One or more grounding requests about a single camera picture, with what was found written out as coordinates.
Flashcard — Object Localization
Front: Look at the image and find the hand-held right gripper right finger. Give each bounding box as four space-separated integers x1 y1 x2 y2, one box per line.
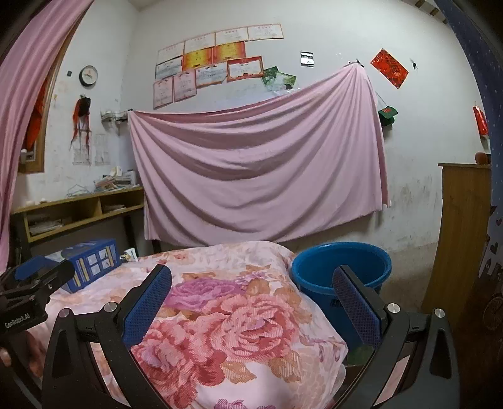
332 265 461 409

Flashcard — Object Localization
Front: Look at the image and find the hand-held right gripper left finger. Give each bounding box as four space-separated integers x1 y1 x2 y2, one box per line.
41 264 173 409

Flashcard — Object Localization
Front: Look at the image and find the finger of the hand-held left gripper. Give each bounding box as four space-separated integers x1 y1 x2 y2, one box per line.
36 260 75 292
14 255 46 281

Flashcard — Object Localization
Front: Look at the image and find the blue plastic bucket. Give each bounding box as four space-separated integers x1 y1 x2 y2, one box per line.
290 243 392 350

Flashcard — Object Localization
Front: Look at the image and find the blue cardboard box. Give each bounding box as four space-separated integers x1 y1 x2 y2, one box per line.
45 238 122 293

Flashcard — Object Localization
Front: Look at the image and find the stack of papers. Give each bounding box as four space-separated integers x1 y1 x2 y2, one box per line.
29 218 64 237

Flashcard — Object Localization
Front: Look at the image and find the wooden shelf desk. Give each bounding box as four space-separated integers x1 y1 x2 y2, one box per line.
12 187 145 252

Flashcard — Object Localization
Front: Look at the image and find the floral blanket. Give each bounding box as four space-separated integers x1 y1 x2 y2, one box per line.
24 241 348 409

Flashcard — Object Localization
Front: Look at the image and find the stack of books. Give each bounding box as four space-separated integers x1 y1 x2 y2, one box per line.
93 168 141 192

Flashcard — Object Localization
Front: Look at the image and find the wooden cabinet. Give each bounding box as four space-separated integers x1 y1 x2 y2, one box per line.
420 162 493 315

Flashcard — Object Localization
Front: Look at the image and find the orange hanging cloth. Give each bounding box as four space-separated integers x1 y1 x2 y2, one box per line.
24 84 50 148

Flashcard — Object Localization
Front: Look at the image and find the red tassel ornament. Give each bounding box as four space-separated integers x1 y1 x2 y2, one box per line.
70 98 93 149

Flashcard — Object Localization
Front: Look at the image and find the pink curtain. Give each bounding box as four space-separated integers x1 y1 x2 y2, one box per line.
0 0 95 272

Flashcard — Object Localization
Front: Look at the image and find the pink hanging sheet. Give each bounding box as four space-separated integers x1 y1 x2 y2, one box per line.
128 65 390 242

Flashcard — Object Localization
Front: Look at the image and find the red hanging packet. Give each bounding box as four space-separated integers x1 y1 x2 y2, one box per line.
473 105 489 136

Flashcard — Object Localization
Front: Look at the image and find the blue starry curtain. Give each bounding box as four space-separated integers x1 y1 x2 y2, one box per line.
434 0 503 355

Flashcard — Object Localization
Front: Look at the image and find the wooden window frame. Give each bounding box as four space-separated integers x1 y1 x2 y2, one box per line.
18 59 67 174

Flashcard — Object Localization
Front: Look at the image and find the paper wall calendar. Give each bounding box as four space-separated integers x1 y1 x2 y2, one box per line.
73 136 92 166
93 134 109 165

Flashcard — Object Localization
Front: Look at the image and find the wire wall rack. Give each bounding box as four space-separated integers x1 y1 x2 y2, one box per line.
100 110 128 130

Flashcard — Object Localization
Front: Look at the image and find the red paper wall decoration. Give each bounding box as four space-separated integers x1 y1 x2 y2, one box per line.
370 48 409 89

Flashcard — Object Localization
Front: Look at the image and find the group of wall certificates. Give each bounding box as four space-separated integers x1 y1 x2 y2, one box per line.
153 24 284 109

